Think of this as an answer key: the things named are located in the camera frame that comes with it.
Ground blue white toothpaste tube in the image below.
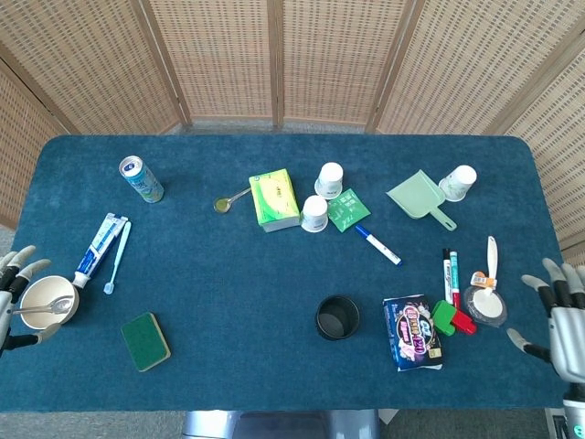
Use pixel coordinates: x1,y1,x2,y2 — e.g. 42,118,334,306
72,212,129,289

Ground white paper cup leaf print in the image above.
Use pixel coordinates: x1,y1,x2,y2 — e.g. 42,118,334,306
438,164,478,203

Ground green tissue pack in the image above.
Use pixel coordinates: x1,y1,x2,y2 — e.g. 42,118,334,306
249,167,302,233

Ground metal spoon with golden bowl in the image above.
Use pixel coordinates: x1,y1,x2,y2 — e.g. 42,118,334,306
213,186,252,214

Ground plain metal spoon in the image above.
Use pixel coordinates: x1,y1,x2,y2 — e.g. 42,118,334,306
12,295,74,316

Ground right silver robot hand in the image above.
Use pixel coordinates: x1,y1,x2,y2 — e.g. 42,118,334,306
505,258,585,400

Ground red green marker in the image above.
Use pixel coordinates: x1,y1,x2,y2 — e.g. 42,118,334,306
449,250,463,312

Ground green tea sachet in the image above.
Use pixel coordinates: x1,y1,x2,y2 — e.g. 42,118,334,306
326,187,372,232

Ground light blue drink can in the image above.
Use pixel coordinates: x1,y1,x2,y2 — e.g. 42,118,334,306
119,155,165,205

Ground beige bowl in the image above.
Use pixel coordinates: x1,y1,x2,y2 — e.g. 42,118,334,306
19,274,80,331

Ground light blue toothbrush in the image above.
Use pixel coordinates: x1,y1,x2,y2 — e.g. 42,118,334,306
102,220,133,295

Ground blue white marker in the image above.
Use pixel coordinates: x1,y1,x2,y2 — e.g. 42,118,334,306
355,223,403,267

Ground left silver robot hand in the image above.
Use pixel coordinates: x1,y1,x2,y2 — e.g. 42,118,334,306
0,245,62,356

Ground black marker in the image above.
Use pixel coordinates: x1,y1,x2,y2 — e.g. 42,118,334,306
441,247,453,304

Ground white paper cup blue logo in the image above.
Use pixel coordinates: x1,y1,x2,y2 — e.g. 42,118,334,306
314,162,345,199
300,195,329,233

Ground dark blue pad pack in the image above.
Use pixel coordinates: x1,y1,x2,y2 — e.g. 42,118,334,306
382,294,443,372

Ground bamboo folding screen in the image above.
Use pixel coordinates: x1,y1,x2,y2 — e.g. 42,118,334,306
0,0,585,275

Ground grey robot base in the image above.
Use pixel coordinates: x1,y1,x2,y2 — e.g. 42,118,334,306
182,409,381,439

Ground light green dustpan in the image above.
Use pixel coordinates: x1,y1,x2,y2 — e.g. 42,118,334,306
386,169,458,230

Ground white plastic spoon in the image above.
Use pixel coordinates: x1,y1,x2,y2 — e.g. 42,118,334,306
472,235,500,317

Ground black cup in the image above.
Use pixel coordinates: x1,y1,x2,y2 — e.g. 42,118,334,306
314,294,360,342

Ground red plastic block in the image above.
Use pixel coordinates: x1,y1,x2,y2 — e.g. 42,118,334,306
450,309,478,336

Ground green plastic block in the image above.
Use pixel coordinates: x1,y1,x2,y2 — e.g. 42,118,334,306
431,299,458,337

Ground blue table cloth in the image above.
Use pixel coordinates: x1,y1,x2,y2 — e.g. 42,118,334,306
0,134,575,412

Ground green yellow sponge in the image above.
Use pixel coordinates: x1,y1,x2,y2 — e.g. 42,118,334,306
121,311,172,373

